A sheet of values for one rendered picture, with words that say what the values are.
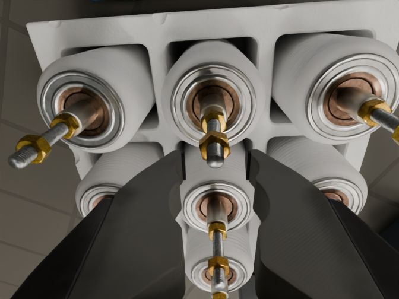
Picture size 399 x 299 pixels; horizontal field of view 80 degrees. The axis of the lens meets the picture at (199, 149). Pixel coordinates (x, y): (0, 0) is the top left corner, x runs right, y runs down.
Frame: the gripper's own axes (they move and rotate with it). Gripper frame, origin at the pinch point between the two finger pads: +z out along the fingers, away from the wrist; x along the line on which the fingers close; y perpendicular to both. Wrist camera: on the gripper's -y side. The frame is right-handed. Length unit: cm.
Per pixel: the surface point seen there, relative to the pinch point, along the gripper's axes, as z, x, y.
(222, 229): 6.1, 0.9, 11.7
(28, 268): 35, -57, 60
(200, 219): 9.6, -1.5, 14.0
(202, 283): 9.7, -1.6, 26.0
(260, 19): 17.0, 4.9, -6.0
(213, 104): 7.0, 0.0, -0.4
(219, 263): 2.2, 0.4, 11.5
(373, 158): 35, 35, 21
